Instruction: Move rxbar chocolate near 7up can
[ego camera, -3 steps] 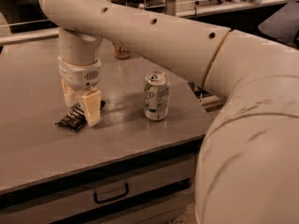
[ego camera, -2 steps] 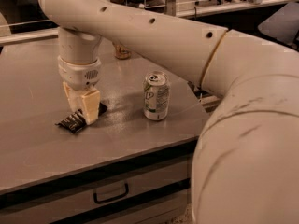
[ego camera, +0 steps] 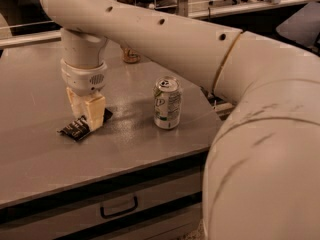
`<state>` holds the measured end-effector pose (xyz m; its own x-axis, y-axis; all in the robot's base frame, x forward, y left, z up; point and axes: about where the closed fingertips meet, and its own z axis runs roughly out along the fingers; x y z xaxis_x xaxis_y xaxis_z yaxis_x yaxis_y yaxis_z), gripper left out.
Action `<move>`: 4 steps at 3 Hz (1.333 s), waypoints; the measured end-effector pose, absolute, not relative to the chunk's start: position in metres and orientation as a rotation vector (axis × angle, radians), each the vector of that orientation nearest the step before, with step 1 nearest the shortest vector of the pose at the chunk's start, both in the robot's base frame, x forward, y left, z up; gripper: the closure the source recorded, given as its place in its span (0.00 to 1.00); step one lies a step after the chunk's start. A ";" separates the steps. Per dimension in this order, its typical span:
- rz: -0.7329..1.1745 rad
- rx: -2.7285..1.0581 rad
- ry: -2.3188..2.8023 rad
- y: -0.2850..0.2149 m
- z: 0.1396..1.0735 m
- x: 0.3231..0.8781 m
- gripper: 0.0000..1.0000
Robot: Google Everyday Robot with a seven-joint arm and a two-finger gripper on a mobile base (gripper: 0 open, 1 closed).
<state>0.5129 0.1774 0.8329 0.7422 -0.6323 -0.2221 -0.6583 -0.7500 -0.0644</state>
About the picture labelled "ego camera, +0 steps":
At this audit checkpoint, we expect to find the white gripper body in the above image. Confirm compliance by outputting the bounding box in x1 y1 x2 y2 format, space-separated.
61 60 107 96

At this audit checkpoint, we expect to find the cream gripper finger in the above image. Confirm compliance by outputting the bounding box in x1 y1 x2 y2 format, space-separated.
80 91 106 131
66 87 84 118

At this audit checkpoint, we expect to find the dark chocolate rxbar wrapper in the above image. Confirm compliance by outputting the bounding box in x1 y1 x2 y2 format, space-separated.
57 108 113 142

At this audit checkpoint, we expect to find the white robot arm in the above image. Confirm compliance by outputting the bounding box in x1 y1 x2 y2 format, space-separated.
40 0 320 240

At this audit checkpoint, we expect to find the gold brown soda can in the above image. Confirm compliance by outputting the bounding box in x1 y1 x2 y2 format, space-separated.
122 47 141 64

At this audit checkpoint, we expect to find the white green 7up can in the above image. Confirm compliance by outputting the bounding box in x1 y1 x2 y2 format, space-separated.
153 76 182 130

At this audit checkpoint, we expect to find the grey drawer with black handle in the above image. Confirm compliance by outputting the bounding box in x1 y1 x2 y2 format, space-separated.
0 166 202 240

